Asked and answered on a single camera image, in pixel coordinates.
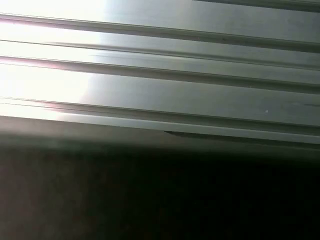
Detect black PC case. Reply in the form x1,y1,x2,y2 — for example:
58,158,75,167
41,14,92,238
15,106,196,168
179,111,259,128
0,115,320,240

